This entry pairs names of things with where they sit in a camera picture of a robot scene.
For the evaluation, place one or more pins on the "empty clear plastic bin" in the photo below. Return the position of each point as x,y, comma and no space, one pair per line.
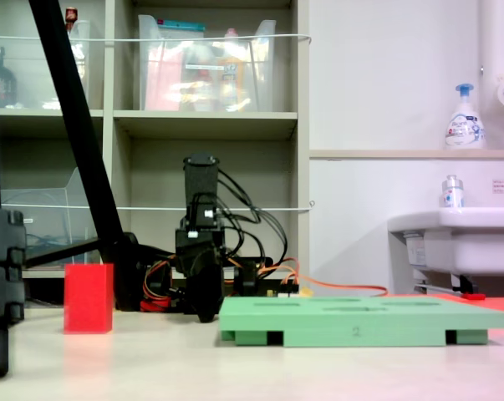
47,209

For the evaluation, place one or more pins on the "black tripod leg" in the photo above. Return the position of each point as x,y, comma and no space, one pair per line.
74,108

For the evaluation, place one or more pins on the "dark round bottle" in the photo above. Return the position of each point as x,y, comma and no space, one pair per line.
3,81

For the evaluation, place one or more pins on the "pink packet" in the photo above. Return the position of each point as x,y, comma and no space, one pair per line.
161,83

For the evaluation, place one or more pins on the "small red clip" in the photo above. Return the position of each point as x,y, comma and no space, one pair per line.
474,296

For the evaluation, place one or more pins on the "yellow bottle pink cap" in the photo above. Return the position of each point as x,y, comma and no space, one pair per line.
231,75

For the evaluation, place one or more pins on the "small clear sanitizer bottle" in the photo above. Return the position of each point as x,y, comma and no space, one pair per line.
453,194

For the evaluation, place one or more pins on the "green shape-hole board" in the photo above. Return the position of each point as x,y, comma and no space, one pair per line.
360,319

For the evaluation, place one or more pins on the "circuit board with connectors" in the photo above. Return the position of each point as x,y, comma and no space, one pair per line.
289,292

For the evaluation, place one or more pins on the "red square block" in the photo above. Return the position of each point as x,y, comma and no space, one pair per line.
88,298

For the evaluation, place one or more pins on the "brown capped bottle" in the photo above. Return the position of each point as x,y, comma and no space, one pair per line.
71,16

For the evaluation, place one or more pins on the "clear bin with bottles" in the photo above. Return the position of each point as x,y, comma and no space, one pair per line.
30,75

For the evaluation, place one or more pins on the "white sink basin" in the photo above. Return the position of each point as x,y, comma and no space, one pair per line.
469,242

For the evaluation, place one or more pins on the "notched black stack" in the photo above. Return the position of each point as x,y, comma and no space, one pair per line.
1,267

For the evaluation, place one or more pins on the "beige shelf unit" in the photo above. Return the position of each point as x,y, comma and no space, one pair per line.
205,121

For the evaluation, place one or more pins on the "white pump soap bottle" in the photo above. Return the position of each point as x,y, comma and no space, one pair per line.
464,125

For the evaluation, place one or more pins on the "large clear storage bin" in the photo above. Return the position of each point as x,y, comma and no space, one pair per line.
260,75

